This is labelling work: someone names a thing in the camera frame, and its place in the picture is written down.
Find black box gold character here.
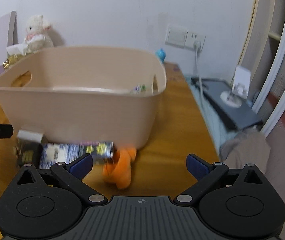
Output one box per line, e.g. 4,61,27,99
14,139,43,168

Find small white box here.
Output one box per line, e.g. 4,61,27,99
17,129,44,144

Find tissue box with tissue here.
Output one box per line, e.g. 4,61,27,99
3,42,37,70

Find beige plastic storage basket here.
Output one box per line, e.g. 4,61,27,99
0,46,167,148

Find white charger cable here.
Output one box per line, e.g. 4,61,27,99
193,41,208,106

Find white wall socket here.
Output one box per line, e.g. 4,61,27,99
184,30,206,51

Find dark grey laptop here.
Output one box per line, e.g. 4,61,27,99
191,75,262,130

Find small blue bird figurine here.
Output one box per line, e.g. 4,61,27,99
155,48,166,63

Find blue white patterned box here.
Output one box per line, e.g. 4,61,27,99
39,144,86,169

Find black box yellow stars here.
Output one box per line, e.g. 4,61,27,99
80,141,114,165

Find orange cloth toy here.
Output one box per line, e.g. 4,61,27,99
102,148,137,190

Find white wall switch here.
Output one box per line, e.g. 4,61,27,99
165,25,188,48

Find grey cloth garment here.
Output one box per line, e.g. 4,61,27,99
219,128,271,174

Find white plush bunny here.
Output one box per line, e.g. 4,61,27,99
24,15,54,53

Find white phone stand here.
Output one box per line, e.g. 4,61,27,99
220,66,251,108

